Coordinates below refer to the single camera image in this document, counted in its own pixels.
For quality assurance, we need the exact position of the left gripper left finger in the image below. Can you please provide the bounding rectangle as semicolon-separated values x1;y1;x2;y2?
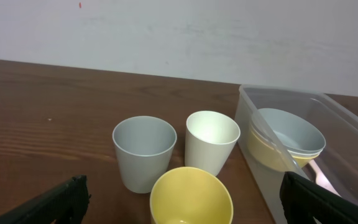
0;175;91;224

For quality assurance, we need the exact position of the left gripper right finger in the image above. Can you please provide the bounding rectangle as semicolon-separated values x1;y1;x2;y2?
280;171;358;224

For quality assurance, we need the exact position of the white plastic fork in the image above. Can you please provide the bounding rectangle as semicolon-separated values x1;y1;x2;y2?
308;160;340;196

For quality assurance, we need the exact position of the yellow bowl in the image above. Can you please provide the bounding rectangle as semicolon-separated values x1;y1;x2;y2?
247;127;325;172

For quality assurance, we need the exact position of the grey bowl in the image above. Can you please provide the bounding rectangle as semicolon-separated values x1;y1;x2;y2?
258;108;326;156

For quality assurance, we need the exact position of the yellow cup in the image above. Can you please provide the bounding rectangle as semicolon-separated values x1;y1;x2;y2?
150;167;234;224

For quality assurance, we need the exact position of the clear plastic container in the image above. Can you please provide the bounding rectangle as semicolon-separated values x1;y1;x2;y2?
235;85;358;223

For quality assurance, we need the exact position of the grey cup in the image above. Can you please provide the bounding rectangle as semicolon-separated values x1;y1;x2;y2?
112;116;177;194

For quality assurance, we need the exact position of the white cup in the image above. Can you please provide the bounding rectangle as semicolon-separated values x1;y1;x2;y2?
185;111;241;176

